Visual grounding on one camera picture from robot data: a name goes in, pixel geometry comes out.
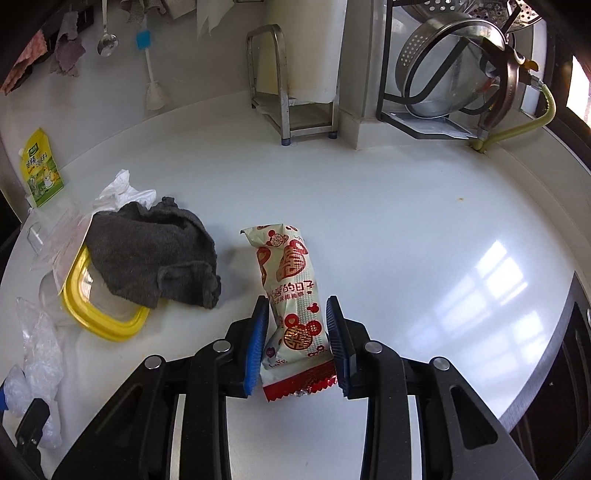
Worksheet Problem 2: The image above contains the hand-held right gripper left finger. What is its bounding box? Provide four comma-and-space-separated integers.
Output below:
51, 295, 271, 480

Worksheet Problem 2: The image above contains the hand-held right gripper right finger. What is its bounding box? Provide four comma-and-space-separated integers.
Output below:
325, 295, 532, 480

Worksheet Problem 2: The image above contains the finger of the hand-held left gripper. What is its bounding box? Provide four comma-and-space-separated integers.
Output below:
14, 398, 51, 467

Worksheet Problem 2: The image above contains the clear plastic bag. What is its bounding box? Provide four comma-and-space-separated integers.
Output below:
4, 296, 64, 449

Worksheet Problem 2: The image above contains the white red snack packet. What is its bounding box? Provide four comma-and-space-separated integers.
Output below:
240, 223, 339, 403

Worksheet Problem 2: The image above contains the white tissue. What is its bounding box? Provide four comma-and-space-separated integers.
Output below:
92, 169, 158, 214

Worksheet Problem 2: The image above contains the yellow lidded clear container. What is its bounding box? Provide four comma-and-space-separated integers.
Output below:
61, 244, 151, 343

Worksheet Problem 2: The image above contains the dark grey cloth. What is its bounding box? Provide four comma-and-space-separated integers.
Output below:
87, 196, 222, 310

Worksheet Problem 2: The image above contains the steel kitchen sink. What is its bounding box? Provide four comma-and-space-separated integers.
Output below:
502, 271, 591, 480

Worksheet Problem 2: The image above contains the black kitchen appliance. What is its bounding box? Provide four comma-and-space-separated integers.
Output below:
0, 134, 24, 252

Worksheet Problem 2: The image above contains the steel cutting board rack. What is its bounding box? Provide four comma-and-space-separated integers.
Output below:
246, 24, 340, 147

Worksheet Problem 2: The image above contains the yellow green spout pouch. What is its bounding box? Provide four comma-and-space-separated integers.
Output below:
18, 128, 65, 208

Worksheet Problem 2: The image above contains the blue white bottle brush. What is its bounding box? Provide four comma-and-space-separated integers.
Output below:
135, 28, 167, 112

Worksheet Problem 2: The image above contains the white cutting board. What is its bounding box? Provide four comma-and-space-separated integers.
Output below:
263, 0, 347, 104

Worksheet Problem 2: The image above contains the perforated steel colander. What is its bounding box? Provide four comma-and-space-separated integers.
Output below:
396, 18, 446, 107

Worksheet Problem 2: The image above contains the white hanging cloth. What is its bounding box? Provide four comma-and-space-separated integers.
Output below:
194, 0, 237, 36

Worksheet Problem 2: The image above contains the hanging steel spoon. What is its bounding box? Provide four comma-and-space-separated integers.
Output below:
96, 0, 119, 57

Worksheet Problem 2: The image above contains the brass gas valve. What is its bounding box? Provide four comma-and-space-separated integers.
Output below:
512, 46, 546, 90

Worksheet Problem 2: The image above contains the purple hanging cloth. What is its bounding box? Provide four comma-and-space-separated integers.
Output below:
48, 11, 86, 77

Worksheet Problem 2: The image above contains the window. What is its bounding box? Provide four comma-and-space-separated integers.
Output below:
566, 54, 591, 126

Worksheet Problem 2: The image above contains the pink waffle sponge cloth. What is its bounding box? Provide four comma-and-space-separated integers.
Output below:
0, 30, 49, 96

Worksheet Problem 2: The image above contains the folding steel steamer basket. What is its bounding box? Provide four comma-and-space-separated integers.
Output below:
406, 0, 541, 34

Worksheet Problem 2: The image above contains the black wire lid rack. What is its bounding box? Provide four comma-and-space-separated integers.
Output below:
375, 0, 522, 140

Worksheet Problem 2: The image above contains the yellow gas hose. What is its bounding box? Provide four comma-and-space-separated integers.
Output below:
470, 87, 557, 154

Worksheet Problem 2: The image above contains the pot lid with brown handle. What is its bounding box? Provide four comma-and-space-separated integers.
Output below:
405, 21, 523, 134

